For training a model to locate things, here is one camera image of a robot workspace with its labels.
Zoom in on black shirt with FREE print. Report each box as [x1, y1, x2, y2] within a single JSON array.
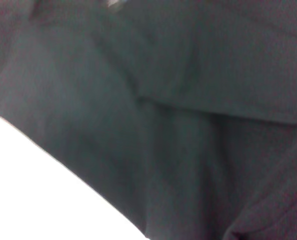
[[0, 0, 297, 240]]

